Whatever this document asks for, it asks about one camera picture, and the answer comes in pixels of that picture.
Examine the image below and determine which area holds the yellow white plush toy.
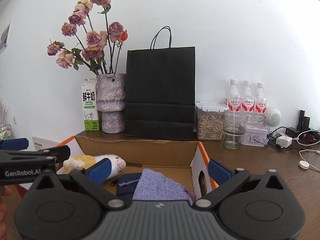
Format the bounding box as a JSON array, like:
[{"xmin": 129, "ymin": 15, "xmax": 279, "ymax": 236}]
[{"xmin": 63, "ymin": 154, "xmax": 126, "ymax": 180}]

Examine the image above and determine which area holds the navy zipper case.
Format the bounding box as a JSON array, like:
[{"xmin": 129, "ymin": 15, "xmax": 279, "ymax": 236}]
[{"xmin": 110, "ymin": 172, "xmax": 142, "ymax": 197}]

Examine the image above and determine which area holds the purple fabric pouch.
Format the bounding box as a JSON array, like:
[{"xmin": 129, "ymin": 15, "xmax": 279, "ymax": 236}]
[{"xmin": 119, "ymin": 168, "xmax": 196, "ymax": 205}]

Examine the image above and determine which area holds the person's left hand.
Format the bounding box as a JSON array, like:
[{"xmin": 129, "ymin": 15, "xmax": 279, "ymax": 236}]
[{"xmin": 0, "ymin": 186, "xmax": 12, "ymax": 240}]

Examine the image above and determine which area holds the white board with label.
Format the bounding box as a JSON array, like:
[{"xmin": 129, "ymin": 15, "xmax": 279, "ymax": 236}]
[{"xmin": 32, "ymin": 137, "xmax": 59, "ymax": 151}]

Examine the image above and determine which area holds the red cardboard box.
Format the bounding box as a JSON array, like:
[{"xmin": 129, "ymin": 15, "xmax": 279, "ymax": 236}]
[{"xmin": 61, "ymin": 131, "xmax": 218, "ymax": 198}]

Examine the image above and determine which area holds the clear drinking glass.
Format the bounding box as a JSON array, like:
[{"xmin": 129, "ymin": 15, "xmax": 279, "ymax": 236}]
[{"xmin": 222, "ymin": 112, "xmax": 248, "ymax": 150}]

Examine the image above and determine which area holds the green white milk carton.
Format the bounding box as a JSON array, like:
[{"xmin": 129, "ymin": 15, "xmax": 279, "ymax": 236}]
[{"xmin": 81, "ymin": 78, "xmax": 101, "ymax": 131}]

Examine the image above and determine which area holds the clear jar of seeds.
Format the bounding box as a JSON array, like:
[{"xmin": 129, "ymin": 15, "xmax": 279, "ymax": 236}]
[{"xmin": 195, "ymin": 102, "xmax": 228, "ymax": 141}]

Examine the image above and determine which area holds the water bottle red label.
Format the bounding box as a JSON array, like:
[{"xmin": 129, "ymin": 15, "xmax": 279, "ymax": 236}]
[
  {"xmin": 254, "ymin": 82, "xmax": 267, "ymax": 125},
  {"xmin": 227, "ymin": 79, "xmax": 241, "ymax": 112},
  {"xmin": 241, "ymin": 80, "xmax": 255, "ymax": 115}
]

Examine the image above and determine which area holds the white power adapter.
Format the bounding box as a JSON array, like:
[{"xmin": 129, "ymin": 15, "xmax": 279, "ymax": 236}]
[{"xmin": 276, "ymin": 135, "xmax": 292, "ymax": 148}]

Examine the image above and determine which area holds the white round speaker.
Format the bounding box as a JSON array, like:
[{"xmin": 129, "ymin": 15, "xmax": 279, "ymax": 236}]
[{"xmin": 265, "ymin": 107, "xmax": 281, "ymax": 129}]

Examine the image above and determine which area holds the purple ceramic vase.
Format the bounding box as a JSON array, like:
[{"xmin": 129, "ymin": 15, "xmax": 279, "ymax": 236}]
[{"xmin": 96, "ymin": 74, "xmax": 125, "ymax": 134}]

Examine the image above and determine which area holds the black paper bag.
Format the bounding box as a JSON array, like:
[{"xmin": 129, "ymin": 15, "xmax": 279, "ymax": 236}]
[{"xmin": 125, "ymin": 37, "xmax": 196, "ymax": 140}]

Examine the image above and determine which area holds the dried rose bouquet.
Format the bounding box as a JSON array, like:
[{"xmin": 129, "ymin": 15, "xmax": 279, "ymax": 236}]
[{"xmin": 47, "ymin": 0, "xmax": 128, "ymax": 76}]

